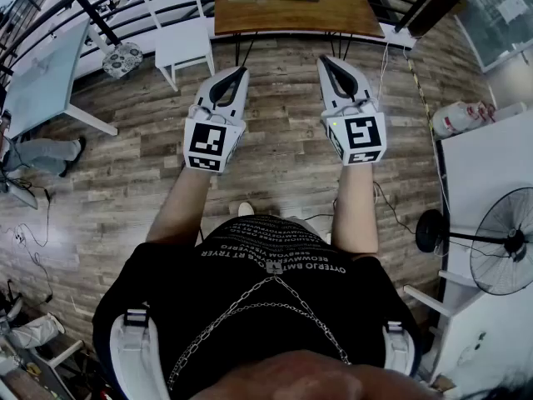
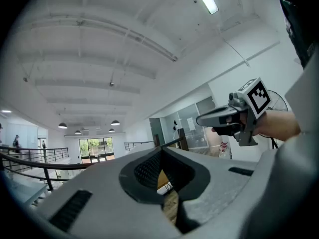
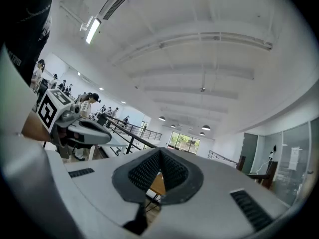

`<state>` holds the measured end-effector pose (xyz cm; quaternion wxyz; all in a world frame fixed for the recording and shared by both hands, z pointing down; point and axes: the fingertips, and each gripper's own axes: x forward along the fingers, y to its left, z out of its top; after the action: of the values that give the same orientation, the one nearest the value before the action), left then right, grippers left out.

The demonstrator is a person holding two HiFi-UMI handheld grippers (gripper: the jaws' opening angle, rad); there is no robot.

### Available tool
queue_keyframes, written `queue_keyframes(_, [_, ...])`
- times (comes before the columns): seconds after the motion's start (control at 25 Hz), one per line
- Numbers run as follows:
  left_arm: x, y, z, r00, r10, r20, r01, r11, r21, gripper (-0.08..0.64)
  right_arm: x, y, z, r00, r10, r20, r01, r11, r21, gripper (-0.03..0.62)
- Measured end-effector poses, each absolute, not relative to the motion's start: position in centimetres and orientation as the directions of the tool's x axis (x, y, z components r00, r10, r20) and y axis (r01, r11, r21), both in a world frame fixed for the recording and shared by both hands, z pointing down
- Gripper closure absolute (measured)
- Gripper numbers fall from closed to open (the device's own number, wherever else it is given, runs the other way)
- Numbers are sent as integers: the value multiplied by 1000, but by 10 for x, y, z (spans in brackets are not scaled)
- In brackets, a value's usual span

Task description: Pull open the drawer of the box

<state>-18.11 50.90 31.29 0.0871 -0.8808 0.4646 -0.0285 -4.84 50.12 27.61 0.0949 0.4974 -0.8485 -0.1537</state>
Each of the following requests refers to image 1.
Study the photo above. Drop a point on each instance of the white wooden chair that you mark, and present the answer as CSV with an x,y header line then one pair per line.
x,y
183,46

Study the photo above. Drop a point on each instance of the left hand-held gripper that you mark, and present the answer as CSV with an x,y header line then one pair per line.
x,y
206,140

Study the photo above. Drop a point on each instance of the person's left forearm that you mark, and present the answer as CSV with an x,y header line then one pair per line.
x,y
179,211

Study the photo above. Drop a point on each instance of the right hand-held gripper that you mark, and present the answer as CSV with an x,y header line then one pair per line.
x,y
362,133

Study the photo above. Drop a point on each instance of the white plastic bag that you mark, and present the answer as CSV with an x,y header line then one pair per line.
x,y
37,329

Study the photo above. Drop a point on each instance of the brown wooden railing post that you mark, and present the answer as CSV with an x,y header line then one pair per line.
x,y
437,2

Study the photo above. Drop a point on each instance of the person's left white shoe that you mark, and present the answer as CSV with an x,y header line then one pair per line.
x,y
245,209

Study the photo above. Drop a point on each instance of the black standing fan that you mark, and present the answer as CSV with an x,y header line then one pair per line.
x,y
429,229

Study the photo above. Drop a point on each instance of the white paper sign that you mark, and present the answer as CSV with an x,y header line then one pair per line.
x,y
513,7

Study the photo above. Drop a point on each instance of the white storage box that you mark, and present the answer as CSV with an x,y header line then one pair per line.
x,y
512,111

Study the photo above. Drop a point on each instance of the person's chin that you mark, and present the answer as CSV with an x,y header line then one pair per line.
x,y
291,377

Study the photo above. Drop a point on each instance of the white glass-top table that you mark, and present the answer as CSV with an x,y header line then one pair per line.
x,y
41,73

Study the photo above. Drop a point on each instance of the yellow black striped tape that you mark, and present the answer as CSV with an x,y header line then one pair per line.
x,y
420,94

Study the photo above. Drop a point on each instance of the white cabinet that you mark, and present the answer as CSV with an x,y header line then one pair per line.
x,y
487,161

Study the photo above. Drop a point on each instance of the person's black printed t-shirt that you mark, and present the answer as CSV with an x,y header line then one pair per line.
x,y
266,336

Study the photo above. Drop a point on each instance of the floral seat cushion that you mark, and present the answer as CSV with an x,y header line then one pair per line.
x,y
122,59

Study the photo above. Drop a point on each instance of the person's right forearm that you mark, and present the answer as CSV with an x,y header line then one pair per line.
x,y
354,215

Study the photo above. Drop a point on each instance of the glass partition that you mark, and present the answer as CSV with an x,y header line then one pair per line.
x,y
487,27

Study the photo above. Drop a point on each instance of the pack of plastic water bottles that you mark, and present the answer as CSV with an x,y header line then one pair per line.
x,y
454,119

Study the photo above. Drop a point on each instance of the wooden table with hairpin legs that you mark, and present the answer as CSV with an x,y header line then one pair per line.
x,y
291,15

